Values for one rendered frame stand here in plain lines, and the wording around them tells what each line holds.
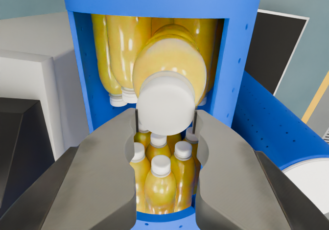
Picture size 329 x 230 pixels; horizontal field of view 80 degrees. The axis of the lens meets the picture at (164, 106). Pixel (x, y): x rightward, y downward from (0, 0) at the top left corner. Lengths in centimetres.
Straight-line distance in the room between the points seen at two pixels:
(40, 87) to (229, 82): 30
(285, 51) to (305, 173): 98
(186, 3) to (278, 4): 143
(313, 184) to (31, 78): 77
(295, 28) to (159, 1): 137
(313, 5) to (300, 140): 115
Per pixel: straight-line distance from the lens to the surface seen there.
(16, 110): 37
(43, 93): 39
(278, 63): 156
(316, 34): 181
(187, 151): 44
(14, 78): 40
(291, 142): 75
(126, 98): 36
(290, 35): 153
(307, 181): 76
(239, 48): 28
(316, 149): 75
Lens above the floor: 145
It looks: 61 degrees down
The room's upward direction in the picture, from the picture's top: 180 degrees clockwise
